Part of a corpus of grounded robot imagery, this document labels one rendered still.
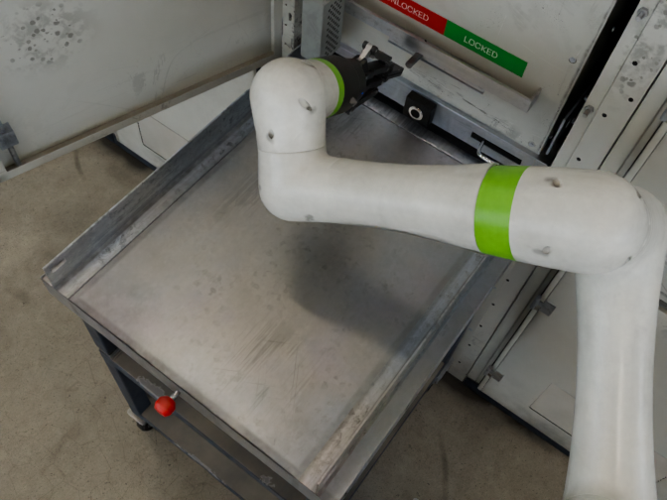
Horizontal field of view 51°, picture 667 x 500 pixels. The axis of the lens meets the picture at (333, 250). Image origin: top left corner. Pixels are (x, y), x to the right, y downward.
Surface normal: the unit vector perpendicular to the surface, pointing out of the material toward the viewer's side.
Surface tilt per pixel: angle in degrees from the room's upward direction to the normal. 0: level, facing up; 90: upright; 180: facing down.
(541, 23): 90
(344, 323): 0
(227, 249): 0
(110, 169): 0
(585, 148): 90
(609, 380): 45
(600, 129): 90
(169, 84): 90
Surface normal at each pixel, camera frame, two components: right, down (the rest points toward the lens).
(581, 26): -0.59, 0.66
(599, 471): -0.62, -0.11
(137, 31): 0.58, 0.72
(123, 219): 0.80, 0.54
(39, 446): 0.07, -0.52
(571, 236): -0.57, 0.29
